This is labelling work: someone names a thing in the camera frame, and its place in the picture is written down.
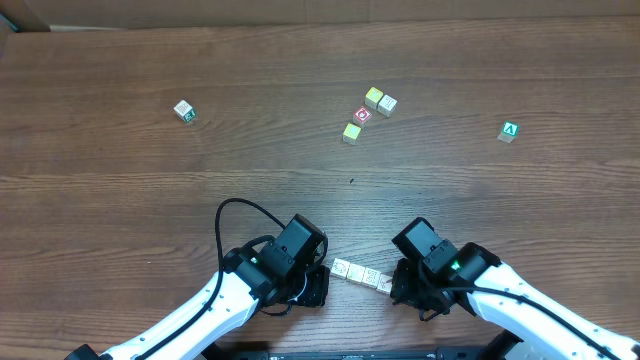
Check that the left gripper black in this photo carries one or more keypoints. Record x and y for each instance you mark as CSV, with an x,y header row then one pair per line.
x,y
321,291

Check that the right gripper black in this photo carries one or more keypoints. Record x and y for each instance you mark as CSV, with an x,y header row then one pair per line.
x,y
403,285

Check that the white block with brush picture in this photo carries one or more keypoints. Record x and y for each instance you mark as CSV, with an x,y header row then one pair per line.
x,y
385,284

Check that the white patterned block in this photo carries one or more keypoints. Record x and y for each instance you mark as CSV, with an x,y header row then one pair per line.
x,y
340,268

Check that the block with blue side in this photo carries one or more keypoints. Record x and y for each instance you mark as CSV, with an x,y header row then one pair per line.
x,y
371,278

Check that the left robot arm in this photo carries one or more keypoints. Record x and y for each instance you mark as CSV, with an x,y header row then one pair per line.
x,y
249,282

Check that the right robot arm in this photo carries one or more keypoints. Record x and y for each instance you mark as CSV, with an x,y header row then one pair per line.
x,y
483,285

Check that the yellow block lower cluster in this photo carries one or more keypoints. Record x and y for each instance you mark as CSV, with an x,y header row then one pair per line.
x,y
351,134

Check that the yellow block cluster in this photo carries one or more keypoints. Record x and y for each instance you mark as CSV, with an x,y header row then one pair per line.
x,y
351,134
373,97

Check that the red circle block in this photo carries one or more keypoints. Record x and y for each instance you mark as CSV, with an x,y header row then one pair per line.
x,y
362,116

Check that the white block upper cluster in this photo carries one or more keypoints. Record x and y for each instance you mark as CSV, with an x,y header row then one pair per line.
x,y
386,105

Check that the green letter block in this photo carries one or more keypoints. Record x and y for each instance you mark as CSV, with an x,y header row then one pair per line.
x,y
509,132

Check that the yellow block upper cluster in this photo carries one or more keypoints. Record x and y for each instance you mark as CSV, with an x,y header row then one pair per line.
x,y
373,97

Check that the block with green side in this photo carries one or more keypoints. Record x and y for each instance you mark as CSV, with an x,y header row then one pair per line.
x,y
185,111

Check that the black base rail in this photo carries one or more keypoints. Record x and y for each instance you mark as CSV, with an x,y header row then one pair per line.
x,y
440,353

